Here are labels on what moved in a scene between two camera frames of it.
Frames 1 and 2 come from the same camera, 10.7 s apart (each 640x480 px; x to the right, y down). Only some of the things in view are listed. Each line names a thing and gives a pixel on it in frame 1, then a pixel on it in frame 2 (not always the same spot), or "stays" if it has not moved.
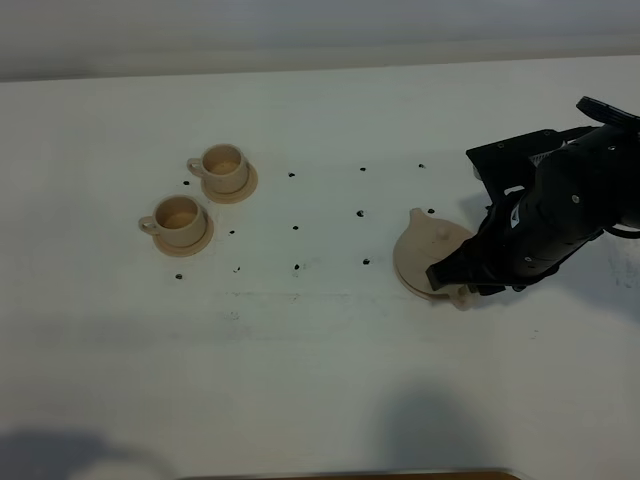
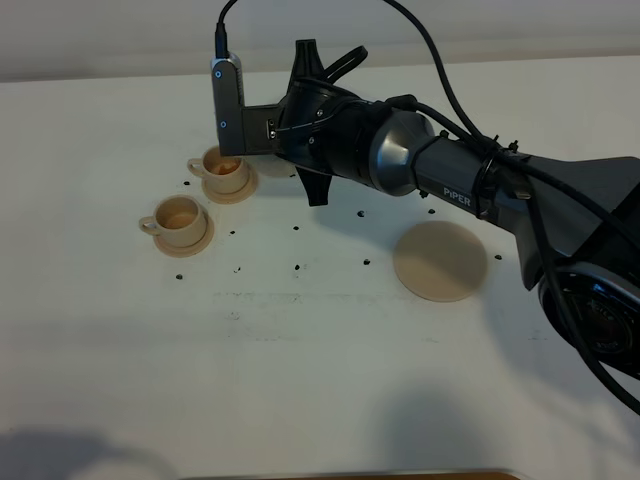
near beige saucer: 191,249 stays
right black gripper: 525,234 to 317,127
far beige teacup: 223,166 stays
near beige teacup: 177,220 stays
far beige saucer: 234,197 stays
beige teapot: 423,244 to 271,165
